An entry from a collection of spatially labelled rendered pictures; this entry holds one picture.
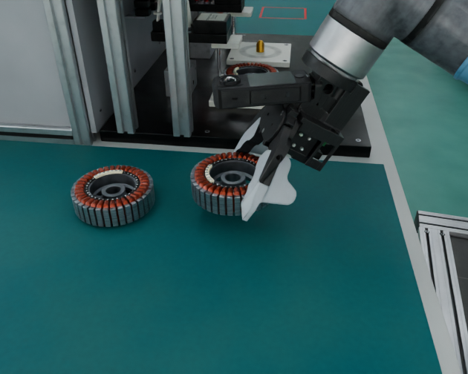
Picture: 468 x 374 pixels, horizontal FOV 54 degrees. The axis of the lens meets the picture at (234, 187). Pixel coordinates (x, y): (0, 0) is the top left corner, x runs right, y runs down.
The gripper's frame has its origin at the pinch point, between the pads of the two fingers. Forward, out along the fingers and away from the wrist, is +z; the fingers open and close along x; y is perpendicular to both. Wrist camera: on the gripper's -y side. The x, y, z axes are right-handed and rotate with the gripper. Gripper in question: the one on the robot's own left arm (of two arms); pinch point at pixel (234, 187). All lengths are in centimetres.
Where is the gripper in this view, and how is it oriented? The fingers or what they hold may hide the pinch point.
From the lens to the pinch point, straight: 61.3
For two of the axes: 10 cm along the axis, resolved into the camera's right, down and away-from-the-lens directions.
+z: -4.9, 7.5, 4.5
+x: -1.0, -5.6, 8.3
